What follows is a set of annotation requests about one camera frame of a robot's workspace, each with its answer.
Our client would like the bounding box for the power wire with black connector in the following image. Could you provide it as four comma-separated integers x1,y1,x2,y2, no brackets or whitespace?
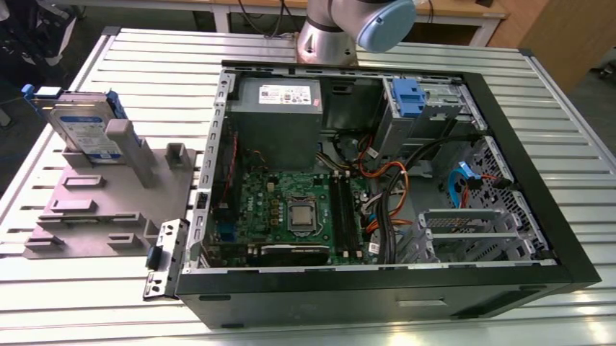
461,174,512,190

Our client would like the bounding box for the hard disk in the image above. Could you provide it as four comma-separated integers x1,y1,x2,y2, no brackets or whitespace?
22,84,151,167

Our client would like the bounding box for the metal disk bay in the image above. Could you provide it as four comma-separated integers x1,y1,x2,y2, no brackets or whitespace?
417,207,550,264

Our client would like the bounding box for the green motherboard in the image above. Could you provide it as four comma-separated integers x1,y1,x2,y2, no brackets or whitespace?
206,171,381,267

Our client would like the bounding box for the grey power supply unit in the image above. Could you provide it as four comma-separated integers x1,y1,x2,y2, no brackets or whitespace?
226,77,324,174

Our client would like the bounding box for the silver CPU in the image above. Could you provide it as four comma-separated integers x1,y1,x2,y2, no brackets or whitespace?
292,207,320,229

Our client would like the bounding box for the black RAM slot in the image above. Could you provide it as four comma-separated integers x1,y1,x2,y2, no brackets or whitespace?
329,172,351,259

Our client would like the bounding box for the CPU socket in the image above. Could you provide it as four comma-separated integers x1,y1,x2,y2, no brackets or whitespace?
285,195,329,239

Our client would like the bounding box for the black graphics card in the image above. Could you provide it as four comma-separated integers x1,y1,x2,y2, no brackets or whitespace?
248,243,333,267

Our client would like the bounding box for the metal drive cage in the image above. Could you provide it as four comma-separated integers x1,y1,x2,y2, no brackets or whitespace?
373,75,487,159

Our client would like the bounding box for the blue plastic drive latch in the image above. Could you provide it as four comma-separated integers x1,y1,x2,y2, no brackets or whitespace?
392,78,428,118

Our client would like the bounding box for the black PC case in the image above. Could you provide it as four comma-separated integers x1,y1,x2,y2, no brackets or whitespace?
174,60,603,329

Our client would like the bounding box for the grey parts rack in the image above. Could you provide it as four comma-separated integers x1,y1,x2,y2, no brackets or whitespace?
23,119,206,260

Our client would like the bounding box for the brown wooden cabinet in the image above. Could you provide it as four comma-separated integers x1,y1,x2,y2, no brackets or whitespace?
486,0,616,94

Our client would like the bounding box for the black chair base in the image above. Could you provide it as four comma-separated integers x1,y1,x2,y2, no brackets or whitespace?
590,53,616,79

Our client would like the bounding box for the thin red cable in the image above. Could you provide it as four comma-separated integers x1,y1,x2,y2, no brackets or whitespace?
222,130,241,212

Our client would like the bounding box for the black cable bundle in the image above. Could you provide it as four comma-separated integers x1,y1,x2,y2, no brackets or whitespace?
373,133,483,264

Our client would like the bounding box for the orange cable bundle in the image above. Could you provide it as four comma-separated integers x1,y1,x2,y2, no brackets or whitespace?
359,161,415,235

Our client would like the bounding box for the wooden desk with white frame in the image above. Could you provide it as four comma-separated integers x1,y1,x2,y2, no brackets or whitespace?
192,0,511,48

